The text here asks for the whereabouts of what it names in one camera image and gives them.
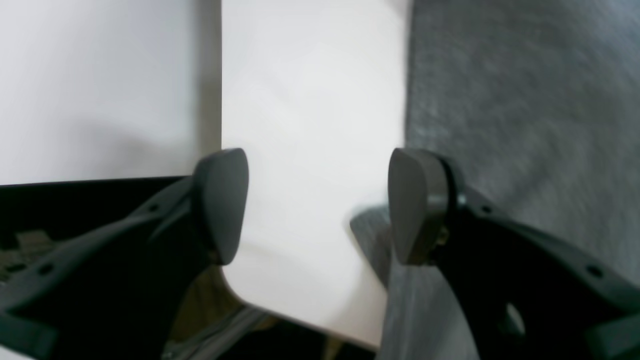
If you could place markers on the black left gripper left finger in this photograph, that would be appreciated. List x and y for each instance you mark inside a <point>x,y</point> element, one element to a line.
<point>114,292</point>

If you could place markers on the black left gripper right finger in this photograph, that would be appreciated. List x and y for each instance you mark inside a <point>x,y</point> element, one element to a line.
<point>525,294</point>

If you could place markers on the grey t-shirt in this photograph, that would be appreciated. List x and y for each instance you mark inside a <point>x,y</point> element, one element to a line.
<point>538,102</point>

